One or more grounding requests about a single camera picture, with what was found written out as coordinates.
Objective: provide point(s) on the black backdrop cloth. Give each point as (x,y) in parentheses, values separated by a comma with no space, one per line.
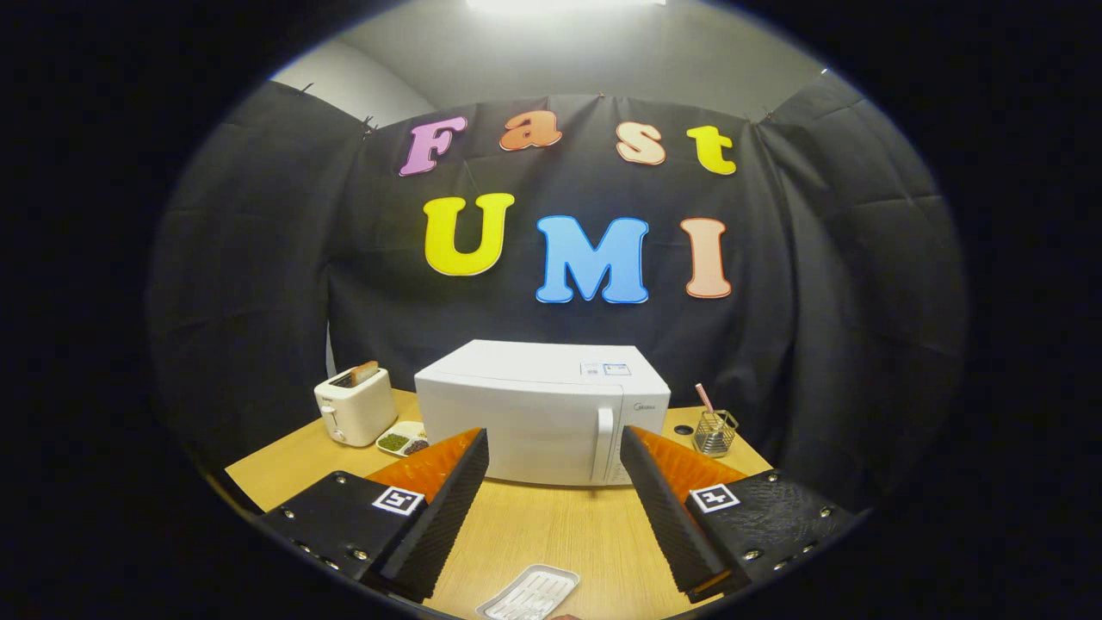
(258,258)

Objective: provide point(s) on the white divided bean dish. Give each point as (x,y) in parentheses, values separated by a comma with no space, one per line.
(396,441)

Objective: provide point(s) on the white ribbed tray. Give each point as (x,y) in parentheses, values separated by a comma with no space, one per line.
(529,594)

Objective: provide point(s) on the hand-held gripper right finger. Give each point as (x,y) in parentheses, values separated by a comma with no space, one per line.
(667,517)

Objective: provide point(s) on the white microwave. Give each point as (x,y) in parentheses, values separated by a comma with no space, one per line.
(516,413)

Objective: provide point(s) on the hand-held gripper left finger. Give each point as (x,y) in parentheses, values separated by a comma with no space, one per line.
(448,517)

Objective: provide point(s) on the toast slice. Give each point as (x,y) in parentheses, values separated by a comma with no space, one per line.
(365,372)

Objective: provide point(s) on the white toaster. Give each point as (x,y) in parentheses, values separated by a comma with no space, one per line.
(357,413)

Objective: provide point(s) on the pink straw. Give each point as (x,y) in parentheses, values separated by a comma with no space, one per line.
(704,398)

